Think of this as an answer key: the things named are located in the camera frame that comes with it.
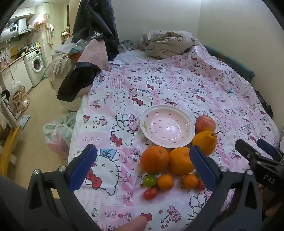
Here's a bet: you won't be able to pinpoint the wooden rack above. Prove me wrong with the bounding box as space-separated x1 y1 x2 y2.
9 85 31 114

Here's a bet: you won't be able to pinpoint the small tangerine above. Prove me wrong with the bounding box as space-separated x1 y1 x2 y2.
157 174 174 191
182 174 199 190

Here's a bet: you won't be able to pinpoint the teal bed edge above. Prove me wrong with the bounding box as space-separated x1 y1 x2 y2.
203 44 255 82

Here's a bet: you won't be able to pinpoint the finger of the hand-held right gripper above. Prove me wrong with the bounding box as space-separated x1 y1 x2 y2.
235 139 284 191
257 138 284 161

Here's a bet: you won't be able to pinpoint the white kitchen cabinets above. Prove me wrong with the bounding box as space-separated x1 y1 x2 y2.
0 57 34 91

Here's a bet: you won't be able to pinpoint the pink cartoon printed blanket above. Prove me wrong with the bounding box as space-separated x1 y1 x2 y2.
68 43 281 231

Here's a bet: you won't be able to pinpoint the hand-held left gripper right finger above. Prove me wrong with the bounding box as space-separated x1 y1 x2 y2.
184 145 265 231

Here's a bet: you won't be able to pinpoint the large round orange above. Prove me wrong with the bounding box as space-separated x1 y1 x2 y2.
140 145 170 175

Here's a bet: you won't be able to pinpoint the person's dark clothing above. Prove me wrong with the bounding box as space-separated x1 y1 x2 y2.
0 175 29 231

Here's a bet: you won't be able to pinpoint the person's right hand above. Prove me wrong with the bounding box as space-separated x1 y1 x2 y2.
258 184 284 215

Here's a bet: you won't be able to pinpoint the dark cloth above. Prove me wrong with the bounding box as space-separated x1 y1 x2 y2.
255 90 273 118

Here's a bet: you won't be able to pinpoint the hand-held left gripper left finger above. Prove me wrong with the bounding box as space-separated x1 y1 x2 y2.
24 144 102 231

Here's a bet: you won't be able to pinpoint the red cherry tomato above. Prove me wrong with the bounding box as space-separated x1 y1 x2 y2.
195 179 206 191
143 188 159 200

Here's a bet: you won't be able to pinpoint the blue box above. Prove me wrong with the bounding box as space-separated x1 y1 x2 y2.
17 114 31 129

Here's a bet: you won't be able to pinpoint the black plastic garment bag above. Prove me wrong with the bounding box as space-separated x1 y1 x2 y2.
70 0 120 61

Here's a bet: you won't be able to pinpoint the white water heater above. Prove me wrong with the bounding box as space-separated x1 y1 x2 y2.
14 18 27 34

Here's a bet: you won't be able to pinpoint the white washing machine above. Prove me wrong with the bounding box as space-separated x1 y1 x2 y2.
23 49 46 87

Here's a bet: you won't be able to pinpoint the yellow pear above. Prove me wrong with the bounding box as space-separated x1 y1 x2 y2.
192 130 222 156

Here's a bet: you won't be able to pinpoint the hanging white cloth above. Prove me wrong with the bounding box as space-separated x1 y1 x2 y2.
45 22 55 48

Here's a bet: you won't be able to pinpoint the pink speckled plate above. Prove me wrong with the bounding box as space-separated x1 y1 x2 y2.
139 105 196 148

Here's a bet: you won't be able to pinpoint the pink and black zigzag-edged cloth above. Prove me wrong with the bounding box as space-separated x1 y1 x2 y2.
56 39 110 103

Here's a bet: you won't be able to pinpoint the yellow wooden furniture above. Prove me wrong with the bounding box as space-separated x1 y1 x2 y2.
0 124 21 169

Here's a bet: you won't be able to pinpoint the pile of folded clothes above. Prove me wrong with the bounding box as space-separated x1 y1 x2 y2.
54 40 77 61

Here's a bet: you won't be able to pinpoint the white wall cabinet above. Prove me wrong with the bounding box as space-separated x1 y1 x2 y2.
10 7 36 19

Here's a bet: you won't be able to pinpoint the white plastic bag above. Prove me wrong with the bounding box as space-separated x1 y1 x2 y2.
43 112 78 159

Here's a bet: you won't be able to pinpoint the hanging pink plastic bag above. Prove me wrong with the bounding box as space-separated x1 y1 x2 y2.
32 13 48 28

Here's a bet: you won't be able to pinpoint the person's left hand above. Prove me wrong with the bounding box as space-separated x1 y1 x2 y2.
119 215 149 231

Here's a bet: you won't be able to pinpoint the crumpled beige duvet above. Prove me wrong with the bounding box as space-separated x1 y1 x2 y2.
136 31 201 60

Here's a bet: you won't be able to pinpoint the white paper sheet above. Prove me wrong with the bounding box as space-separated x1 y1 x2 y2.
109 53 133 66

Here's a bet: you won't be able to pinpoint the large lumpy orange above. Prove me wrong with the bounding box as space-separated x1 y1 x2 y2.
168 147 196 176

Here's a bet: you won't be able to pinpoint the grey patterned cloth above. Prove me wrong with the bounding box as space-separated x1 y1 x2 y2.
118 40 136 54

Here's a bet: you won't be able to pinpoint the red apple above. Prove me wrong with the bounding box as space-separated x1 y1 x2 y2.
195 115 216 134

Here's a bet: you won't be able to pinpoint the beige fringed cloth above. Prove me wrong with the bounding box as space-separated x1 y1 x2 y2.
43 53 77 80

